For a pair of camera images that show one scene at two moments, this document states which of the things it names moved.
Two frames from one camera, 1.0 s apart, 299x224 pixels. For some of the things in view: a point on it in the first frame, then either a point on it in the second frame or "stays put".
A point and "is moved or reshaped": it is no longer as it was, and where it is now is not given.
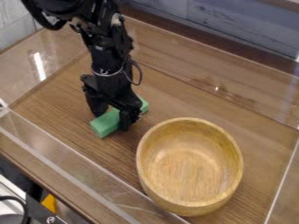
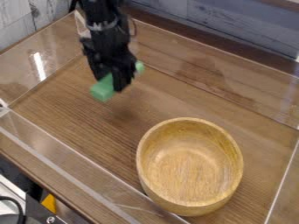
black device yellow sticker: x=46 y=209 stays put
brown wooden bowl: x=190 y=164 stays put
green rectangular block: x=106 y=124 is moved or reshaped
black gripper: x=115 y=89 to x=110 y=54
